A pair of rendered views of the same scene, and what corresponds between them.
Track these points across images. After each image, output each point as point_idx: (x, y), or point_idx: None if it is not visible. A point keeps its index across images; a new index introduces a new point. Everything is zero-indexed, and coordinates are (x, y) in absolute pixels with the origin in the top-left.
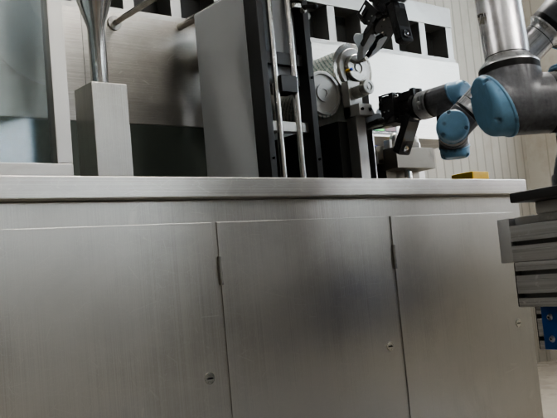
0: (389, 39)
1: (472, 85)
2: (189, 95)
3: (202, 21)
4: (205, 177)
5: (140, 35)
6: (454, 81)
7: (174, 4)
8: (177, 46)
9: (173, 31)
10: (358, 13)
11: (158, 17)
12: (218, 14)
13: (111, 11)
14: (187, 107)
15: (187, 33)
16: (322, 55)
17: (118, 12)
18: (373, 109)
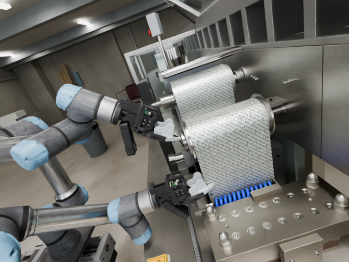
0: (153, 139)
1: (81, 185)
2: (240, 94)
3: (205, 67)
4: (148, 149)
5: (224, 61)
6: (113, 200)
7: (230, 37)
8: (233, 65)
9: (230, 56)
10: (155, 107)
11: (226, 48)
12: (191, 73)
13: (217, 50)
14: (240, 100)
15: (235, 56)
16: (340, 65)
17: (218, 50)
18: (193, 175)
